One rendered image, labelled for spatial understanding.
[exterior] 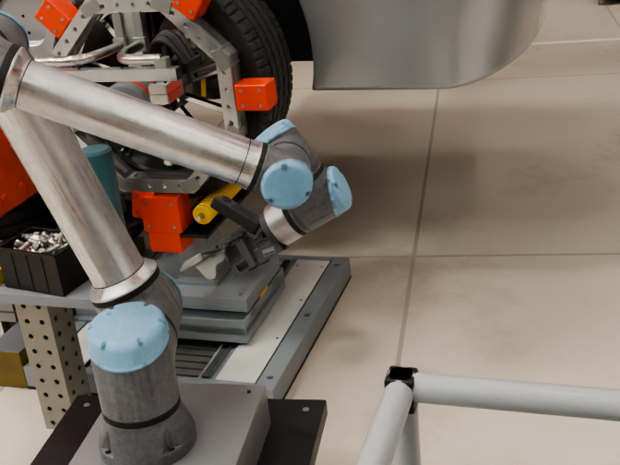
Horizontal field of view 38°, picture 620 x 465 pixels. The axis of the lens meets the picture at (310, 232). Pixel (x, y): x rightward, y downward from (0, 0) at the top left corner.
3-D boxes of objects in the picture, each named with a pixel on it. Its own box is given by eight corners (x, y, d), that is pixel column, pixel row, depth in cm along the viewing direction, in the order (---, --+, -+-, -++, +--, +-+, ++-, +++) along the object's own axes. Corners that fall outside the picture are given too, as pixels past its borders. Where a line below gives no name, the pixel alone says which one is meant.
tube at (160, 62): (198, 50, 233) (193, 7, 229) (166, 69, 216) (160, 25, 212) (137, 52, 238) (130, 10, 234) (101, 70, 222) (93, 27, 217)
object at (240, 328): (285, 290, 301) (282, 263, 297) (247, 346, 270) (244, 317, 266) (150, 281, 317) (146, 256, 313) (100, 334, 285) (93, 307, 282)
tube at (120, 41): (130, 52, 239) (123, 11, 235) (93, 70, 222) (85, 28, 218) (71, 53, 244) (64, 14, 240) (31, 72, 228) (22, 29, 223)
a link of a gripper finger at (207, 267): (192, 290, 180) (232, 268, 182) (178, 264, 180) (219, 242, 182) (191, 292, 183) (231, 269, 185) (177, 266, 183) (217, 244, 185)
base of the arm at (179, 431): (187, 470, 169) (180, 427, 165) (88, 474, 171) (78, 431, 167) (204, 411, 186) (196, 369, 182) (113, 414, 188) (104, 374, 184)
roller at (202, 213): (246, 189, 278) (244, 171, 275) (208, 229, 252) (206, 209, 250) (229, 188, 280) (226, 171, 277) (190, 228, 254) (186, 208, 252)
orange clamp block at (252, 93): (246, 102, 243) (278, 102, 240) (235, 112, 236) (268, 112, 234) (243, 77, 240) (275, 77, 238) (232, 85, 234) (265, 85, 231)
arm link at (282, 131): (288, 125, 165) (327, 177, 169) (286, 108, 175) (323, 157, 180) (246, 155, 167) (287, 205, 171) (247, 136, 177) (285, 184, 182)
